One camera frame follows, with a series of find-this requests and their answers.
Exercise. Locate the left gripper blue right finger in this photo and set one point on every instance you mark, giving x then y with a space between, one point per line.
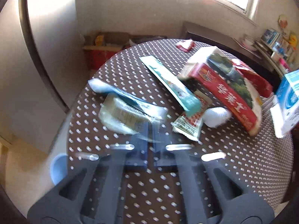
162 157

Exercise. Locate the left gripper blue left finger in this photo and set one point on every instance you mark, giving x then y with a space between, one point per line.
136 159

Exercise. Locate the clear plastic wrapper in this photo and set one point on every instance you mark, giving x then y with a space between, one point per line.
124 113

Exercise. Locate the red green tea box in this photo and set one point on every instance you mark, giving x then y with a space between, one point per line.
220 75

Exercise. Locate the small red snack packet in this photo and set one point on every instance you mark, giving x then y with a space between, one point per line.
185 45

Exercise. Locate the dark red snack bag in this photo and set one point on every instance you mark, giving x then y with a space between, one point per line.
263 87

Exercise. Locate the blue white mask box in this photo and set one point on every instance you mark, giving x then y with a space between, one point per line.
285 110

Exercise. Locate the light blue trash bucket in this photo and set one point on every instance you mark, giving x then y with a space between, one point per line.
58 168

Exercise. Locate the red cardboard box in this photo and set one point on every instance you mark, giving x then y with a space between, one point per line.
96 56

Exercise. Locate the dark wooden cabinet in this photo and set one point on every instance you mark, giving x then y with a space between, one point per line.
253 59

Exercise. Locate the silver double door refrigerator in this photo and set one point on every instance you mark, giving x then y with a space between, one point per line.
43 68

